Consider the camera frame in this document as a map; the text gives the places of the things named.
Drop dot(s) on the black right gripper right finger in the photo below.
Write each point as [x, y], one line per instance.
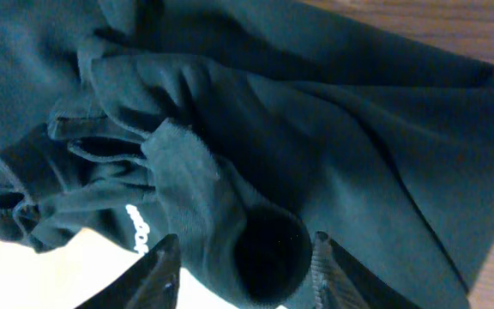
[340, 281]

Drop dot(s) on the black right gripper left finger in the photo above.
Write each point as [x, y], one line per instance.
[151, 283]

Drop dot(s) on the black t-shirt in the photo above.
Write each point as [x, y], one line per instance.
[245, 127]

